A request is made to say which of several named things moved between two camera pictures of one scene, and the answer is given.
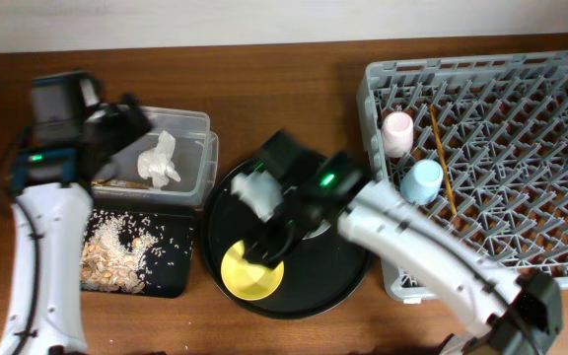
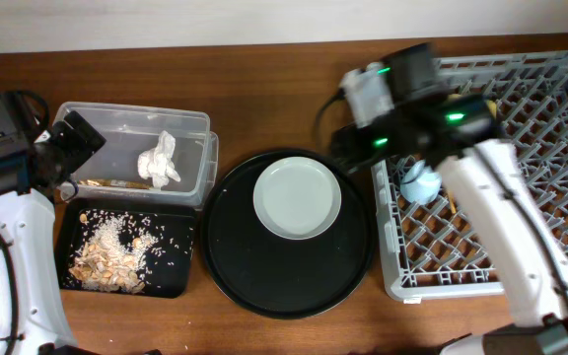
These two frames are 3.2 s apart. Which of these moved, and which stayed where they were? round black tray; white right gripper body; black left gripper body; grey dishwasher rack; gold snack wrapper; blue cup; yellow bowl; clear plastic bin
Moved: white right gripper body; yellow bowl; black left gripper body
Stayed: clear plastic bin; blue cup; round black tray; gold snack wrapper; grey dishwasher rack
